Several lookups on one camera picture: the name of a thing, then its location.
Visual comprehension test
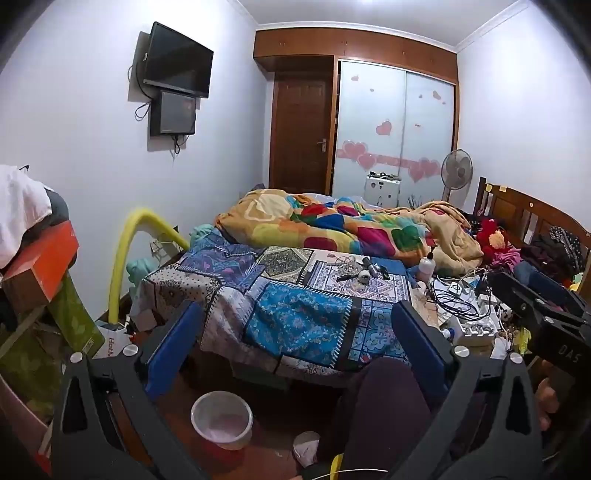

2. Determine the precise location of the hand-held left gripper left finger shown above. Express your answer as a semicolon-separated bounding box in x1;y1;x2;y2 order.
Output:
51;300;208;480

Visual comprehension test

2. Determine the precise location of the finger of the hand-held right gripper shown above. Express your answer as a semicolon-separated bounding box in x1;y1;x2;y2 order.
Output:
488;271;587;324

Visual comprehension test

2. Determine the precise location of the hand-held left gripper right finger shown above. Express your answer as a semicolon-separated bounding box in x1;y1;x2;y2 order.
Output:
390;300;544;480

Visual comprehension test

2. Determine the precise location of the white rimmed waste bin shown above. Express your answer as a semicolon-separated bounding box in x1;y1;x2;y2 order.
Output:
190;390;254;467

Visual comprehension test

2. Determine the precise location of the person's right hand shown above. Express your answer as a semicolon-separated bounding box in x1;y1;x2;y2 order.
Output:
536;364;563;432

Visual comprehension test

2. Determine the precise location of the pile of dark clothes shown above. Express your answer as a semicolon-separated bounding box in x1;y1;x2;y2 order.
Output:
521;226;583;278

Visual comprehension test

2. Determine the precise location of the white power strip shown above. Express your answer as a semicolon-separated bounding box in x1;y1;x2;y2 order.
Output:
453;318;500;348

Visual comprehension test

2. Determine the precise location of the red plush toy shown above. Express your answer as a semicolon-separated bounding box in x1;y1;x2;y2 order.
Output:
477;219;514;260

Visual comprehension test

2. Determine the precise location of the person's leg in purple trousers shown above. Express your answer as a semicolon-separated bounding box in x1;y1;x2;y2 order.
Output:
318;357;446;480

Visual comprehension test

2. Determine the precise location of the wooden bed headboard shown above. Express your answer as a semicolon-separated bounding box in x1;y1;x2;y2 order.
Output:
475;176;591;261

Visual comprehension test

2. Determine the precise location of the white pump lotion bottle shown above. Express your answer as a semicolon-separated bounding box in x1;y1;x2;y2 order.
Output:
417;248;437;283

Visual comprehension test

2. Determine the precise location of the teal plush toy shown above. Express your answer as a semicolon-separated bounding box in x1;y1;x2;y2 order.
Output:
126;257;155;286

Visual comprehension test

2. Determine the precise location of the green patterned box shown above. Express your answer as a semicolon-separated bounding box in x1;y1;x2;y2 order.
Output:
46;272;107;360

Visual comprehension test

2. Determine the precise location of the yellow foam tube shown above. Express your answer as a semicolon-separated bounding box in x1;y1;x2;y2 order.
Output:
107;209;191;324

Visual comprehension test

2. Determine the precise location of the blue patchwork bedsheet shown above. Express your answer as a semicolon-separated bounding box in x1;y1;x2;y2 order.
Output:
137;230;445;376

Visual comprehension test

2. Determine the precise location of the standing electric fan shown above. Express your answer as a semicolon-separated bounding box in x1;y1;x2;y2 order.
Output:
440;149;474;203

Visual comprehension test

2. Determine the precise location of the colourful patterned fleece blanket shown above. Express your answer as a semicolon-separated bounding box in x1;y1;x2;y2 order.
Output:
215;188;485;274

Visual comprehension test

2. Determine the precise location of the white crumpled paper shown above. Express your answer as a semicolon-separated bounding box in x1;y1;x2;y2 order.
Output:
293;431;322;468

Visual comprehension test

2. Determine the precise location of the orange cardboard box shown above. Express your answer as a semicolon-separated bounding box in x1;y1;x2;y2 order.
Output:
0;220;80;315

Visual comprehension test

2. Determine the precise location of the small white cabinet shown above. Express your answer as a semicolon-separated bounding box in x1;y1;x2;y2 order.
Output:
366;173;401;209

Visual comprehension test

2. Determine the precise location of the grey cloth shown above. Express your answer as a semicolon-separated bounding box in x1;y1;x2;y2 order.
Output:
44;187;71;241

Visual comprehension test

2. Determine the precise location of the white cloth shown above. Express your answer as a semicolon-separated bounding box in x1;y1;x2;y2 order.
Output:
0;165;55;269

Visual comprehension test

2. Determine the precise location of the wooden wardrobe with frosted doors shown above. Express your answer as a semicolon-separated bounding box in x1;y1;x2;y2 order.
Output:
253;27;460;204

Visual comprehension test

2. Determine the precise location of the brown wooden door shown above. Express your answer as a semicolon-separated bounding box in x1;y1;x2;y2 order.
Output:
271;71;334;195

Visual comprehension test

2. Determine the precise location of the tangle of black cables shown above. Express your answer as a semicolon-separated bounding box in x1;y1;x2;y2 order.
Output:
427;271;492;320

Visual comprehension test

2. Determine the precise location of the small black wall monitor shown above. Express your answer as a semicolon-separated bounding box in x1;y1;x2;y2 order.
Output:
149;90;198;137

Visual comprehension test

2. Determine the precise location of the black television cable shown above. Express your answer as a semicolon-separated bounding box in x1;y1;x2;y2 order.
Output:
127;62;154;121

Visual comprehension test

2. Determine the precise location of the black wall television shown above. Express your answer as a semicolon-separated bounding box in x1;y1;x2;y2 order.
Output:
142;21;214;99

